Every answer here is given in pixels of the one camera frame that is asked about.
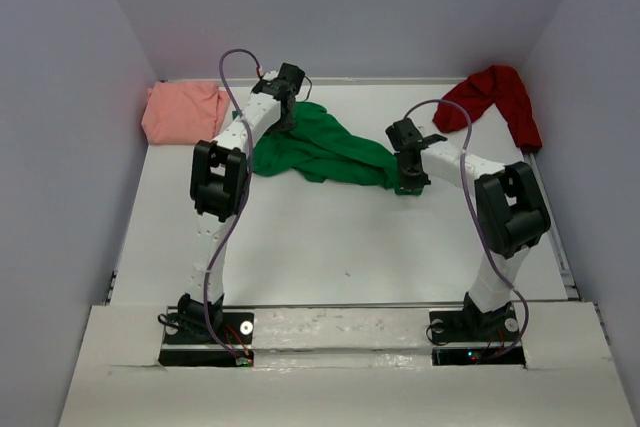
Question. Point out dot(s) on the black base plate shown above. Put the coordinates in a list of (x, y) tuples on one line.
[(454, 344), (186, 344)]

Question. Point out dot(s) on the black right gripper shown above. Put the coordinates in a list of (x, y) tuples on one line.
[(409, 183)]

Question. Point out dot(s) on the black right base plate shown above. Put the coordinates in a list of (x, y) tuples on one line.
[(454, 344)]

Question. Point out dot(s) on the red t-shirt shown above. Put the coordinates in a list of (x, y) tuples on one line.
[(499, 86)]

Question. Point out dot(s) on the green t-shirt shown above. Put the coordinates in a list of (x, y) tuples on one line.
[(321, 149)]

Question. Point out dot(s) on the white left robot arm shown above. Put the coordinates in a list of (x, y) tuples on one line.
[(221, 175)]

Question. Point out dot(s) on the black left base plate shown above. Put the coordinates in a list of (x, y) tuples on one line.
[(186, 344)]

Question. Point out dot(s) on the folded pink t-shirt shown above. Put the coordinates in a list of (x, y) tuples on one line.
[(184, 112)]

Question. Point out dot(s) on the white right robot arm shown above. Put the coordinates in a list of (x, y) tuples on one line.
[(509, 214)]

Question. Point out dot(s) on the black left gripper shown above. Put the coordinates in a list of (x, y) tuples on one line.
[(284, 127)]

